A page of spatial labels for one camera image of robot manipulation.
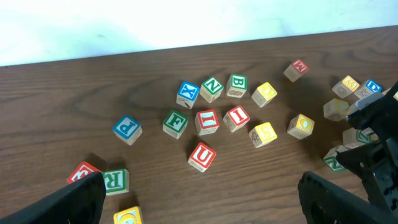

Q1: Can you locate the red U block centre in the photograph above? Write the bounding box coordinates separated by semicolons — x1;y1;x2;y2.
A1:
188;142;216;172

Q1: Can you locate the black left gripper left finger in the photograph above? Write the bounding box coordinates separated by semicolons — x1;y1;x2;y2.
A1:
1;172;106;224

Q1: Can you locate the yellow O block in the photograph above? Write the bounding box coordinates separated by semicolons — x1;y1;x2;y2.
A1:
287;114;315;139

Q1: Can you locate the yellow W block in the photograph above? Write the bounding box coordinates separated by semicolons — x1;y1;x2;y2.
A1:
332;75;359;99

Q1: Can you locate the green N block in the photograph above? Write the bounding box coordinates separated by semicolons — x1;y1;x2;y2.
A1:
199;77;224;103

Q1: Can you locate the red E block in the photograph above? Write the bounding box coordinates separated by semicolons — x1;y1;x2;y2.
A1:
67;161;100;184

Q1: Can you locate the blue P block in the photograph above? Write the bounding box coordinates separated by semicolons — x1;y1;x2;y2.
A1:
113;115;142;146

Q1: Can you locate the green R block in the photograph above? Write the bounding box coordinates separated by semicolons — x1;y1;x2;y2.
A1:
102;169;129;196

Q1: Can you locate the blue D block upper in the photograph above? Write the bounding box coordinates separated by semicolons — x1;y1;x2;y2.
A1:
354;80;382;99

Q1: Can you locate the yellow block near Z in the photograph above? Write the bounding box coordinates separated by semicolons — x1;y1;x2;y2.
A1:
323;98;349;121

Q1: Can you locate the green 7 block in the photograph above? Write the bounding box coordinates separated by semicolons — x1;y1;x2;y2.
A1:
343;128;371;149

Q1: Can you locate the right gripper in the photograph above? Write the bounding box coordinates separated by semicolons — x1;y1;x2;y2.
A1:
336;84;397;215

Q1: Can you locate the red i block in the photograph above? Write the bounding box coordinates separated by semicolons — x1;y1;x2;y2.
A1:
195;110;220;136
223;105;251;133

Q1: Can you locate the green F block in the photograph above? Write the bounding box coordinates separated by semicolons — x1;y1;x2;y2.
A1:
162;110;188;139

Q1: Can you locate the green B block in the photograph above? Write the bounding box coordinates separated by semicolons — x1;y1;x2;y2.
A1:
226;73;248;98

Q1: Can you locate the yellow block near 2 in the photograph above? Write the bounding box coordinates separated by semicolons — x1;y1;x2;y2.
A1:
113;206;144;224

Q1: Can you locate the yellow S block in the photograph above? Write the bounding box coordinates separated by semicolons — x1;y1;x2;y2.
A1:
249;122;277;148

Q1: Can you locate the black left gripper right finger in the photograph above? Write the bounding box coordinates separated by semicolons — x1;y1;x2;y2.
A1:
298;172;397;224

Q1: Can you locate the green Z block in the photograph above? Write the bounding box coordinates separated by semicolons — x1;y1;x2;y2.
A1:
323;145;348;172

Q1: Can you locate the red M block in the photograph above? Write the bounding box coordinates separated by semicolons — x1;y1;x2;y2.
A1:
284;59;309;82

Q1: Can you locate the blue X block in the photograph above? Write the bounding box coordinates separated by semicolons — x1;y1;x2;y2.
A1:
176;81;200;109

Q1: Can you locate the yellow C block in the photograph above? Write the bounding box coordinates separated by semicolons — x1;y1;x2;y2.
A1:
251;82;277;108

